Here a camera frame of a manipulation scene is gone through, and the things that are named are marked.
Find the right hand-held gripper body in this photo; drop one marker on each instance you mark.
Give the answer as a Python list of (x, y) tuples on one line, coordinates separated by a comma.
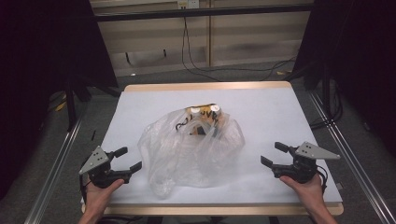
[(303, 168)]

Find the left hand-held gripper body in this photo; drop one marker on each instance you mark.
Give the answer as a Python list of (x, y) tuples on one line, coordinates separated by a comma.
[(95, 161)]

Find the clear plastic bag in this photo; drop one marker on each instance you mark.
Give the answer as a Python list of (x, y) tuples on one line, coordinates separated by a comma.
[(190, 158)]

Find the orange juice bottle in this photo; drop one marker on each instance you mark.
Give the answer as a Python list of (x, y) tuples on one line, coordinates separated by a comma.
[(195, 110), (214, 108)]

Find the yellow box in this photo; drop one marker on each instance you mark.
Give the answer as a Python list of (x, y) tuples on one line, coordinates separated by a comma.
[(202, 106)]

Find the person's right hand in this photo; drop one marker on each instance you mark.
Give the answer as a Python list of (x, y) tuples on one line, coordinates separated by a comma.
[(311, 194)]

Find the person's left hand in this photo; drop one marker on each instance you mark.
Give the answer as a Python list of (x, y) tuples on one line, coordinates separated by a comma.
[(98, 199)]

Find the small black floor piece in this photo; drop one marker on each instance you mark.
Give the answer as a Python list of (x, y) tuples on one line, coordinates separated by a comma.
[(93, 134)]

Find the white table mat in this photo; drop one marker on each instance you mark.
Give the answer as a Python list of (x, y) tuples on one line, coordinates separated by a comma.
[(124, 112)]

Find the black metal stand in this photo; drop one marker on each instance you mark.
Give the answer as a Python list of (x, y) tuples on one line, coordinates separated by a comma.
[(71, 105), (325, 90)]

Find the yellow floor tape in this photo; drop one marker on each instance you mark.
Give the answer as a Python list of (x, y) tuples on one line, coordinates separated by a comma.
[(61, 106)]

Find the wooden table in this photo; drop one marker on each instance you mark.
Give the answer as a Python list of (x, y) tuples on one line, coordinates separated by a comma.
[(205, 210)]

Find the black curtain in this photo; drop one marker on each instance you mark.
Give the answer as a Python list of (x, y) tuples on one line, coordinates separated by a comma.
[(358, 62), (37, 62)]

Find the black horizontal bar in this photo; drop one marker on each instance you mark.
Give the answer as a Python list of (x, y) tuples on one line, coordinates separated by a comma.
[(199, 12)]

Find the aluminium floor rail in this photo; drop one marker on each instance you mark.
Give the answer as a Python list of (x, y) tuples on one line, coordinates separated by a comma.
[(53, 177), (351, 158)]

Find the wall power outlet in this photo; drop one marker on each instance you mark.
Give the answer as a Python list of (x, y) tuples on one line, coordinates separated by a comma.
[(188, 3)]

